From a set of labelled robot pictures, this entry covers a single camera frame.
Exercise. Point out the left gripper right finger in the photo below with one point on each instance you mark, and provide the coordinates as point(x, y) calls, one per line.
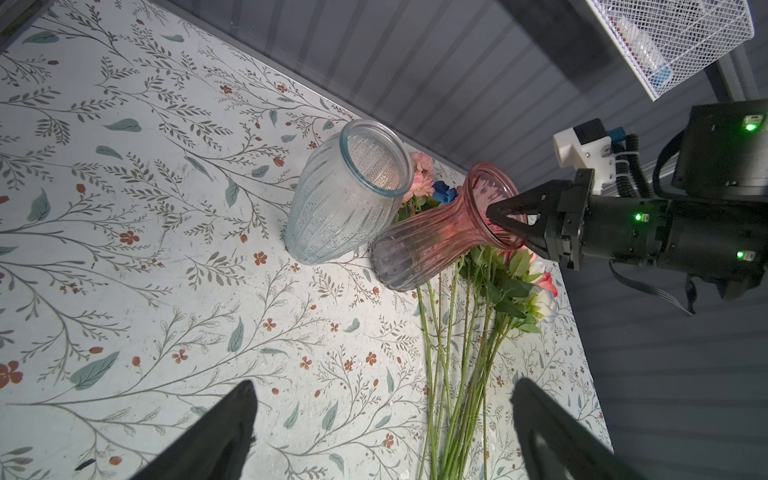
point(554, 445)

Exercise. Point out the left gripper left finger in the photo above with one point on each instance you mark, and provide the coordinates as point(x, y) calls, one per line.
point(216, 446)

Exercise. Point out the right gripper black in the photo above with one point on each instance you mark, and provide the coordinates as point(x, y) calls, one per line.
point(625, 230)

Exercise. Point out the blue artificial rose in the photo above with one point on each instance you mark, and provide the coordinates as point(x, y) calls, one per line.
point(443, 193)

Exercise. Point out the pale pink carnation spray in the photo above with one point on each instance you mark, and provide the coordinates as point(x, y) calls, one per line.
point(422, 187)

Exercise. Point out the pink ribbed glass vase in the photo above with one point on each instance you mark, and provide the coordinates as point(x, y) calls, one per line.
point(411, 252)

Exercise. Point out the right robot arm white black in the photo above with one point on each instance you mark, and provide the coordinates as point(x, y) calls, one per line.
point(707, 219)

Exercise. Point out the clear ribbed glass vase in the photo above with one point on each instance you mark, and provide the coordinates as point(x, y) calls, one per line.
point(348, 192)

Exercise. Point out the bunch of artificial roses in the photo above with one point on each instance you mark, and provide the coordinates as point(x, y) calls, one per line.
point(468, 313)

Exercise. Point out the items in white basket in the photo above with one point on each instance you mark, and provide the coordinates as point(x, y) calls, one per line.
point(655, 67)

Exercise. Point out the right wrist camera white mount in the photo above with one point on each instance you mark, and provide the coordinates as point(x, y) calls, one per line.
point(590, 146)

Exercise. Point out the white wire mesh basket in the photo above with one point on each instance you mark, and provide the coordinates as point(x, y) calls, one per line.
point(691, 35)

